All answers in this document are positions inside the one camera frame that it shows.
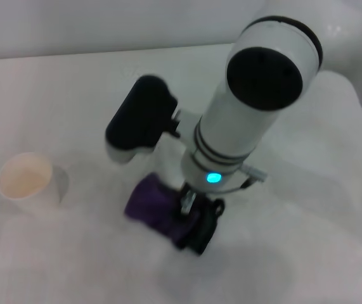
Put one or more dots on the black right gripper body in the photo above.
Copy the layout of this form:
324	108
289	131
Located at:
188	199

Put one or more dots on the purple rag with black edge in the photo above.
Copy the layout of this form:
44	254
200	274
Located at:
155	206

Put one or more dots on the white paper cup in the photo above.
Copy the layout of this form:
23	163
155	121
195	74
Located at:
25	180

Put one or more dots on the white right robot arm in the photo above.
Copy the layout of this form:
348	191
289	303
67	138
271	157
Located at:
247	104

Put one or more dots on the black and white wrist camera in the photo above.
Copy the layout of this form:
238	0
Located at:
139	120

